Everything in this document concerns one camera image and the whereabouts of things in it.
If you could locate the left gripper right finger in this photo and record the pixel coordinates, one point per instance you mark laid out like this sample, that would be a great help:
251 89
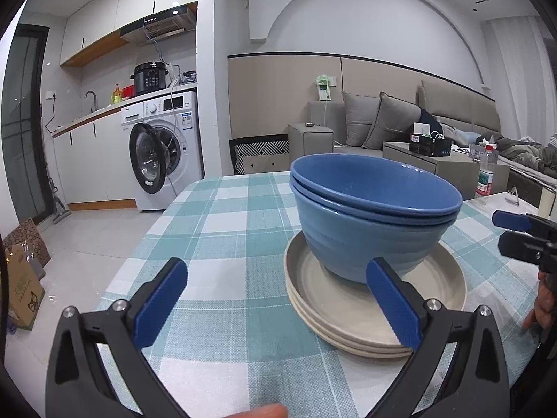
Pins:
476 381

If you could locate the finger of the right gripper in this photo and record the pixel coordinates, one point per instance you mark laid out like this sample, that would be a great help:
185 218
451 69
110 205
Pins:
511 221
521 247

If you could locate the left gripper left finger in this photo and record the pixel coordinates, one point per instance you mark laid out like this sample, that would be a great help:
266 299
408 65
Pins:
77 381

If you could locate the beige plate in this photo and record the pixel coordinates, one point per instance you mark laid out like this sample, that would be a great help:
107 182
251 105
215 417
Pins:
289 291
349 309
350 347

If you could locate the large blue bowl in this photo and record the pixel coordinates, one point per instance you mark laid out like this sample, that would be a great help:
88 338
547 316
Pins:
345 244

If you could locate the kitchen counter cabinets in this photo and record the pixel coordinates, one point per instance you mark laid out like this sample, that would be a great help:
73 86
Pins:
94 165

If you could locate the person's right hand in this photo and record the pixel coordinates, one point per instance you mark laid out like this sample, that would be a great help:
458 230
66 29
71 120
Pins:
544 304

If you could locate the person's left hand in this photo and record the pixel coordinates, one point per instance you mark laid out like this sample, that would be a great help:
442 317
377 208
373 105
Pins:
268 411

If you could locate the white marble side table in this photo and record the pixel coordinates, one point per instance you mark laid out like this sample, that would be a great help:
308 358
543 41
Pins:
489 204

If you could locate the metal phone stand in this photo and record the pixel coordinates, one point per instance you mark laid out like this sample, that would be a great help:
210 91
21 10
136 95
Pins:
512 197

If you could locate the plastic water bottle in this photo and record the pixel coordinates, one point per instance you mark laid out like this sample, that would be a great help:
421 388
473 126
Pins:
486 173

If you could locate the grey bedside cabinet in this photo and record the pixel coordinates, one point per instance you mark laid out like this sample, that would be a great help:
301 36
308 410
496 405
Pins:
457 168

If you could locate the grey blanket on bed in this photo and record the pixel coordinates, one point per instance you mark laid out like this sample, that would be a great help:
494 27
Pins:
532 154

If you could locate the black storage box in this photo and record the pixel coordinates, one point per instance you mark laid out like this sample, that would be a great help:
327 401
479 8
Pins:
430 146

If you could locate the cardboard box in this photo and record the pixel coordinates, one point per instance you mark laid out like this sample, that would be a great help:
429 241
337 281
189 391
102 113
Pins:
25 290

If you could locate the grey sofa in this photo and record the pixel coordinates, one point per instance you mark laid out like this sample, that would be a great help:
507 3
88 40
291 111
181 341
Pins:
452 109

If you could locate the white box on cabinet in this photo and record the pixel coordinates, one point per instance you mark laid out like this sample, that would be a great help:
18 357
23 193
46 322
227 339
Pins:
422 129

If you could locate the grey cushion right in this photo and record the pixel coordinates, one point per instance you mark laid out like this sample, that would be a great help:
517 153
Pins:
393 120

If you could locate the grey cushion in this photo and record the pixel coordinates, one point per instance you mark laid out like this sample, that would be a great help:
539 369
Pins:
361 113
393 120

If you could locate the teal checked tablecloth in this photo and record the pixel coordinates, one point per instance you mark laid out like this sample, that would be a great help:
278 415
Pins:
233 341

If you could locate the grey cushion left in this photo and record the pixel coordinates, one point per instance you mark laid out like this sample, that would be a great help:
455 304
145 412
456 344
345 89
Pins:
361 113

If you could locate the folded patterned chair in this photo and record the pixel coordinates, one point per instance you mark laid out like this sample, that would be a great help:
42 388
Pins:
260 154

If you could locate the white washing machine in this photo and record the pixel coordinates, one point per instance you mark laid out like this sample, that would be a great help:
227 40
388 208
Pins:
163 145

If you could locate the black faucet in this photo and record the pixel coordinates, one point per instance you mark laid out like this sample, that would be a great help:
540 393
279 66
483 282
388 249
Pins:
92 95

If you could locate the black pressure cooker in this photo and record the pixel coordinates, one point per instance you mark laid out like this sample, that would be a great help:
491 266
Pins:
149 77

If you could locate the range hood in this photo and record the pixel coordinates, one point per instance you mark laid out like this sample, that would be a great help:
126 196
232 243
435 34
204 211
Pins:
161 25

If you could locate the wall socket with charger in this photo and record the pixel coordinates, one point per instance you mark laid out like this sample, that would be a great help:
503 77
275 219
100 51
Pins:
324 84

